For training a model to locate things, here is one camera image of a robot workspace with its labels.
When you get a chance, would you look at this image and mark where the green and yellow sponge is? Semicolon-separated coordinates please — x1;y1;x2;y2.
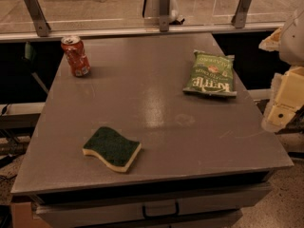
83;126;142;173

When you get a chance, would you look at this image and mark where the horizontal metal rail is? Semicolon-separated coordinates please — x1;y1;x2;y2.
0;22;284;43

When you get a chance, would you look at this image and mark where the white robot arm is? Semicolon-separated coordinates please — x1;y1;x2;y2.
258;6;304;132

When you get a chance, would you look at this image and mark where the grey table drawer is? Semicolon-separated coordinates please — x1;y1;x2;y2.
36;182;272;228

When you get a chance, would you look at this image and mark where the metal rail bracket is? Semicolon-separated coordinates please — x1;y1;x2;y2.
24;0;51;37
231;0;252;29
159;0;170;32

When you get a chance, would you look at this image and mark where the green Kettle chips bag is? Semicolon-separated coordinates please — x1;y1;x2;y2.
182;50;237;98

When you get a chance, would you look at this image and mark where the middle metal rail bracket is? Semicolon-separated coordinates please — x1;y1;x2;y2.
159;0;170;32

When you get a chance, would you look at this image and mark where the right metal rail bracket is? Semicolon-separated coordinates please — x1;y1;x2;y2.
231;0;252;29

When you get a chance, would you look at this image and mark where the left metal rail bracket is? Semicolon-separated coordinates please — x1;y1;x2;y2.
24;0;51;37

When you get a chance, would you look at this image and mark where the red soda can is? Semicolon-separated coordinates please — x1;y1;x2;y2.
61;35;90;77

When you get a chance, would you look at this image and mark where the black drawer handle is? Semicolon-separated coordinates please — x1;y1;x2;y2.
142;201;180;219

